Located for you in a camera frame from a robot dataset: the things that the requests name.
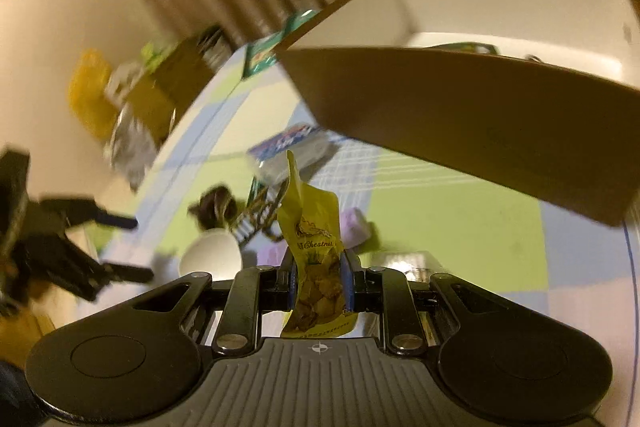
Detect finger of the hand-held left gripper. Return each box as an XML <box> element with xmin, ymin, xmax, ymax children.
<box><xmin>40</xmin><ymin>196</ymin><xmax>139</xmax><ymax>231</ymax></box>
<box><xmin>20</xmin><ymin>231</ymin><xmax>155</xmax><ymax>303</ymax></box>

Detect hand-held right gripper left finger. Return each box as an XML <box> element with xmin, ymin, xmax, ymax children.
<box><xmin>131</xmin><ymin>253</ymin><xmax>300</xmax><ymax>356</ymax></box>

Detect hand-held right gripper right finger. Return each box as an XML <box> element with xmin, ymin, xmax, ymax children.
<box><xmin>340</xmin><ymin>252</ymin><xmax>506</xmax><ymax>356</ymax></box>

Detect purple cream tube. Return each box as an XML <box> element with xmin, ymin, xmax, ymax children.
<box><xmin>340</xmin><ymin>207</ymin><xmax>374</xmax><ymax>251</ymax></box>

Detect yellow snack packet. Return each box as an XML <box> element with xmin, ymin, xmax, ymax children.
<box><xmin>276</xmin><ymin>150</ymin><xmax>360</xmax><ymax>339</ymax></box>

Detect gold hair claw clip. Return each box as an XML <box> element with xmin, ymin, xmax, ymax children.
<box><xmin>234</xmin><ymin>179</ymin><xmax>287</xmax><ymax>240</ymax></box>

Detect white ceramic spoon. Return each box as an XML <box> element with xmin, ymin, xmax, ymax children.
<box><xmin>179</xmin><ymin>228</ymin><xmax>244</xmax><ymax>282</ymax></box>

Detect brown velvet scrunchie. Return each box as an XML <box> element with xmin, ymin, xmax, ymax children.
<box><xmin>189</xmin><ymin>186</ymin><xmax>239</xmax><ymax>229</ymax></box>

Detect brown cardboard container box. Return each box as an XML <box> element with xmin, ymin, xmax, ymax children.
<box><xmin>274</xmin><ymin>0</ymin><xmax>640</xmax><ymax>228</ymax></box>

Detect clear plastic bag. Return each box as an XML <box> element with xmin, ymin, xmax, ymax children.
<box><xmin>106</xmin><ymin>104</ymin><xmax>162</xmax><ymax>190</ymax></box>

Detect yellow plastic bag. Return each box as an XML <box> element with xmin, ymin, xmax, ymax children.
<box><xmin>68</xmin><ymin>48</ymin><xmax>122</xmax><ymax>140</ymax></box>

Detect open cardboard box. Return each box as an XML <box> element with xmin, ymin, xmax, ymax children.
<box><xmin>124</xmin><ymin>24</ymin><xmax>237</xmax><ymax>144</ymax></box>

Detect blue white tissue pack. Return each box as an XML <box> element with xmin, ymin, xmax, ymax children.
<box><xmin>246</xmin><ymin>122</ymin><xmax>342</xmax><ymax>184</ymax></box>

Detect teal printed card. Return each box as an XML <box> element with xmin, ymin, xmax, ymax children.
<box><xmin>243</xmin><ymin>32</ymin><xmax>284</xmax><ymax>78</ymax></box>

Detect dark green carded package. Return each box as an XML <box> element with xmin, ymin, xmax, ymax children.
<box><xmin>425</xmin><ymin>42</ymin><xmax>501</xmax><ymax>56</ymax></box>

